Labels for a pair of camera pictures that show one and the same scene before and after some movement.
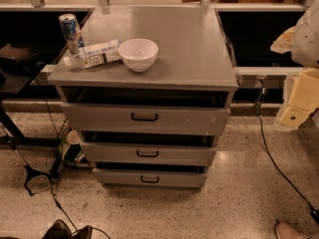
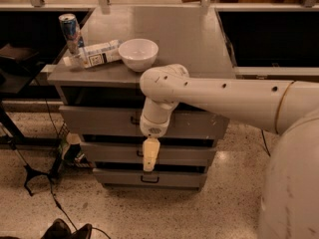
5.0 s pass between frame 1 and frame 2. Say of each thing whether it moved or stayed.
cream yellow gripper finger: moved
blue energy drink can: stayed
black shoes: stayed
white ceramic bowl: stayed
